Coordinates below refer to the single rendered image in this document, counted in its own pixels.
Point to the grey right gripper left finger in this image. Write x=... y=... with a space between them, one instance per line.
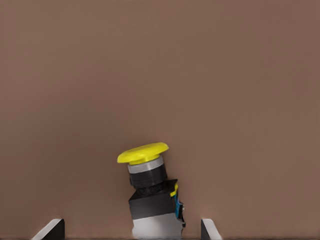
x=55 y=229

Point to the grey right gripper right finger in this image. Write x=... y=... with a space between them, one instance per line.
x=208 y=230

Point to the yellow mushroom push-button switch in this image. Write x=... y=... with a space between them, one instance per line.
x=152 y=200

